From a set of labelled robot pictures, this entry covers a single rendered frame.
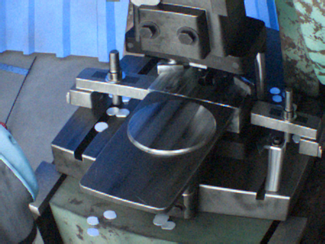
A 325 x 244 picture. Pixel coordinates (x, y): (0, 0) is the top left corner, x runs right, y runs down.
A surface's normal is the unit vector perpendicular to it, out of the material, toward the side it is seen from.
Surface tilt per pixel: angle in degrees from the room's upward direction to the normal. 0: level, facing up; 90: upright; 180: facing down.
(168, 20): 90
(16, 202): 87
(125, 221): 0
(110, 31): 90
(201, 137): 0
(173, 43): 90
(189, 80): 0
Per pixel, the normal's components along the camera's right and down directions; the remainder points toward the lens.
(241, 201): -0.42, 0.55
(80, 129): -0.07, -0.81
